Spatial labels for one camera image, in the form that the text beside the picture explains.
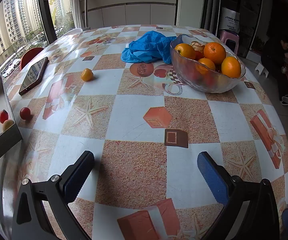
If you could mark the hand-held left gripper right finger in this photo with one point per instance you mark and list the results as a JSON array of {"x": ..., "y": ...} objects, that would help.
[{"x": 214, "y": 177}]

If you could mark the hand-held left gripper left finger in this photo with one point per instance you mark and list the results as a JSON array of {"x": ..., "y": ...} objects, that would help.
[{"x": 76, "y": 180}]

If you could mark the brown kiwi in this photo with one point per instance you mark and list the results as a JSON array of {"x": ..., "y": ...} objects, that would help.
[{"x": 7, "y": 125}]

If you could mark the clear glass bowl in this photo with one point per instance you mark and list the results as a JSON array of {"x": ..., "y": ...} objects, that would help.
[{"x": 209, "y": 85}]

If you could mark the red tomato with green stem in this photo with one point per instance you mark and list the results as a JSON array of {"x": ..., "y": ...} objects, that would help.
[{"x": 3, "y": 116}]

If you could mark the small lobed yellow tomato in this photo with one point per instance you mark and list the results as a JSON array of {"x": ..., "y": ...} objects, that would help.
[{"x": 87, "y": 75}]

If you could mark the bumpy-skinned orange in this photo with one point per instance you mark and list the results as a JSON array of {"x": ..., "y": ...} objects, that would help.
[{"x": 215, "y": 52}]

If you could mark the smooth orange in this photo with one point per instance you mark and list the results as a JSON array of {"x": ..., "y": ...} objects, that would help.
[
  {"x": 185, "y": 51},
  {"x": 231, "y": 67},
  {"x": 206, "y": 63}
]

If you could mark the small white step stool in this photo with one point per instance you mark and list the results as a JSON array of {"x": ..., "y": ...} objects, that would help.
[{"x": 261, "y": 70}]

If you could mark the orange peel piece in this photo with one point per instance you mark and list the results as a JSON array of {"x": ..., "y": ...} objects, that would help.
[{"x": 197, "y": 47}]

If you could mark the red plastic chair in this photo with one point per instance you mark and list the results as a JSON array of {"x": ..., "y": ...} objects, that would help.
[{"x": 31, "y": 55}]

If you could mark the pink plastic stool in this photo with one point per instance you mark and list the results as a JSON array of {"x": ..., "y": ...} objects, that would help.
[{"x": 230, "y": 38}]

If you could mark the blue plastic bag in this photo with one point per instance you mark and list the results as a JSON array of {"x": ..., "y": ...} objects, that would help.
[{"x": 149, "y": 46}]

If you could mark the white shopping bag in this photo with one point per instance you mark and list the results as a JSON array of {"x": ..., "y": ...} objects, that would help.
[{"x": 230, "y": 20}]

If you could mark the dark shelving unit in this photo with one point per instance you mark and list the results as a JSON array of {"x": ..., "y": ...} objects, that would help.
[{"x": 249, "y": 12}]

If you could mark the grey curtain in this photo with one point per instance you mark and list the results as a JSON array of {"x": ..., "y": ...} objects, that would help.
[{"x": 210, "y": 2}]

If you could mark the kitchen counter cabinet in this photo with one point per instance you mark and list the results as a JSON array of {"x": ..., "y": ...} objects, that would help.
[{"x": 134, "y": 12}]

